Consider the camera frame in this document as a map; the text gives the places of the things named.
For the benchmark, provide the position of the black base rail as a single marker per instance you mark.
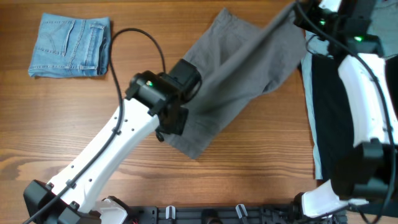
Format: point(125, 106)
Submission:
point(238, 214)

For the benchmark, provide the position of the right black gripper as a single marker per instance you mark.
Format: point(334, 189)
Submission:
point(303, 19)

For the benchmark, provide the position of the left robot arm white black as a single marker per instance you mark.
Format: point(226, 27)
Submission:
point(154, 103)

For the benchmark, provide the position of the dark navy garment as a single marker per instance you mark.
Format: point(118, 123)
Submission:
point(332, 118)

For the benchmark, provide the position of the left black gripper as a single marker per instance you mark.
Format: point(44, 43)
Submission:
point(178, 127)

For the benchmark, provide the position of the grey shorts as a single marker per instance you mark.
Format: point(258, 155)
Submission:
point(238, 62)

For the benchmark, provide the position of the light blue t-shirt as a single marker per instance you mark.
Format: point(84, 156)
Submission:
point(384, 25)

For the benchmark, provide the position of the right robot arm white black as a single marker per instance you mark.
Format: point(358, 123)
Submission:
point(350, 37)

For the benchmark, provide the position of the folded blue denim jeans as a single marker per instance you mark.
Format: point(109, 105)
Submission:
point(68, 47)

